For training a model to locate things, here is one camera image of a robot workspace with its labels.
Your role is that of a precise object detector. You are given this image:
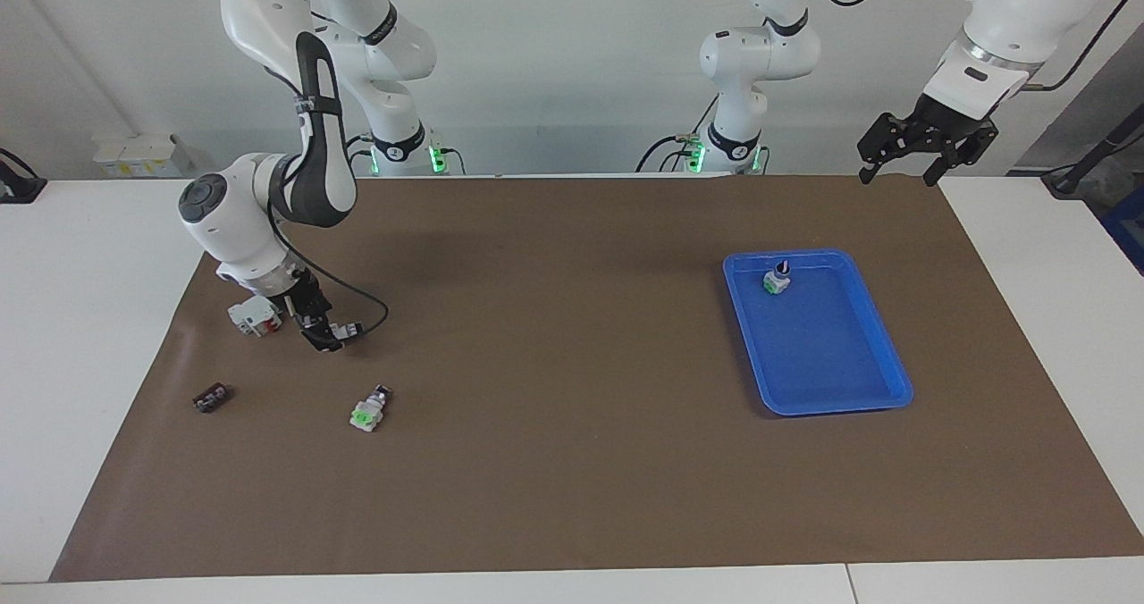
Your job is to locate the white red circuit breaker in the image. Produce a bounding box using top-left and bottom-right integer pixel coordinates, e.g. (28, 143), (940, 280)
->
(227, 295), (285, 338)

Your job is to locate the black stand pole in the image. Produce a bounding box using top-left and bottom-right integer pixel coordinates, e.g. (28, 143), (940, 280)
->
(1041, 104), (1144, 198)

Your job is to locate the blue plastic tray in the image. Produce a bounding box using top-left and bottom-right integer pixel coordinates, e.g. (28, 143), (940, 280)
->
(722, 248), (914, 417)

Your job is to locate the blue storage box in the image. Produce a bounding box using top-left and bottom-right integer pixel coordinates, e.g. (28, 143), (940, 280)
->
(1101, 189), (1144, 274)

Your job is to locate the brown table mat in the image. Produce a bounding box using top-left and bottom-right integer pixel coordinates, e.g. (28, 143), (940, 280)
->
(49, 173), (1144, 583)

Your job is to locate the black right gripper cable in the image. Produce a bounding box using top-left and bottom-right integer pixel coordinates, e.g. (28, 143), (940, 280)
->
(265, 68), (391, 335)

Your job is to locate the black left base cable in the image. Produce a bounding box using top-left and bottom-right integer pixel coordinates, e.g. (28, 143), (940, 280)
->
(635, 95), (721, 174)

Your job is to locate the black clamp mount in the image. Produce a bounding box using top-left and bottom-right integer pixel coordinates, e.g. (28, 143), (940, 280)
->
(0, 148), (47, 205)

